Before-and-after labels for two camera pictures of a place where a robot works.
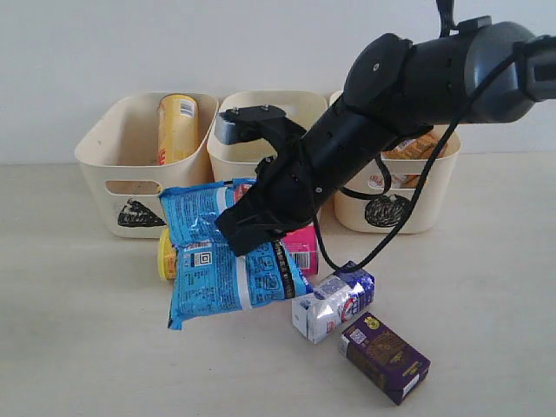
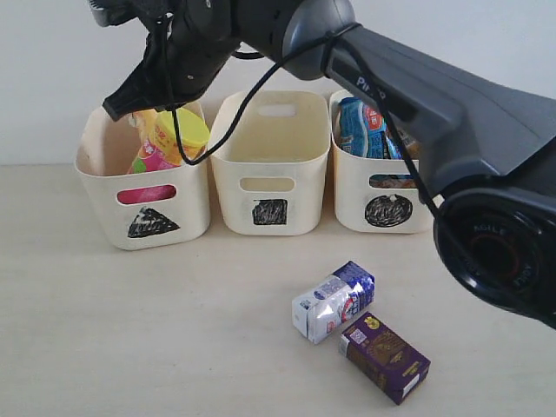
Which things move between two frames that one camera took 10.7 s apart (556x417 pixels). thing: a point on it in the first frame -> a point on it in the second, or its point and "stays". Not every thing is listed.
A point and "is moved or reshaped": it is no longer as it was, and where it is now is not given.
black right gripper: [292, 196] -> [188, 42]
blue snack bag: [207, 273] is moved or reshaped
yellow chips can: [177, 127] -> [144, 121]
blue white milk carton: [335, 299] stays
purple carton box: [393, 363] stays
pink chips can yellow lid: [302, 249] -> [162, 149]
